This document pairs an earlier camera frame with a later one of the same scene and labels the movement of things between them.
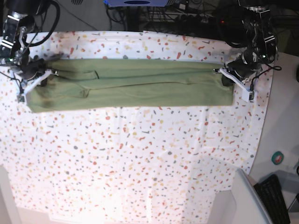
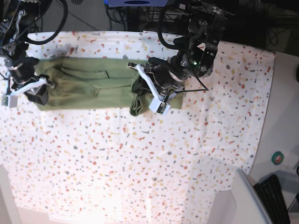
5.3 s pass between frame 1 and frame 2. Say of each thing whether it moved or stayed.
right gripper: moved
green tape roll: stayed
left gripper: moved
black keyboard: stayed
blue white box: stayed
